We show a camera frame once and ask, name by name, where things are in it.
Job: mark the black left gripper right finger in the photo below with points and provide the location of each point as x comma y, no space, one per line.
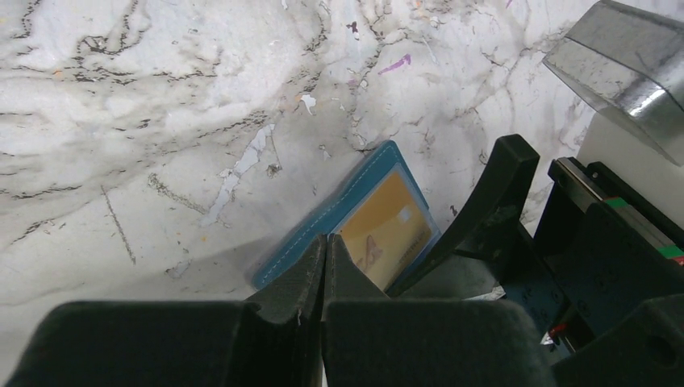
370,339

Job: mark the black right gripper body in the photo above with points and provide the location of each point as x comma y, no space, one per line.
602,279

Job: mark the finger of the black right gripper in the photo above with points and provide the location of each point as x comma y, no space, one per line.
486,227

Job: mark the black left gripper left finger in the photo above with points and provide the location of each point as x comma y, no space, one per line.
268,339

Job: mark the gold card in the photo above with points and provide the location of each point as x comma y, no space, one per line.
388,230

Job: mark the blue leather card holder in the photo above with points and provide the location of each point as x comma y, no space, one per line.
325,218

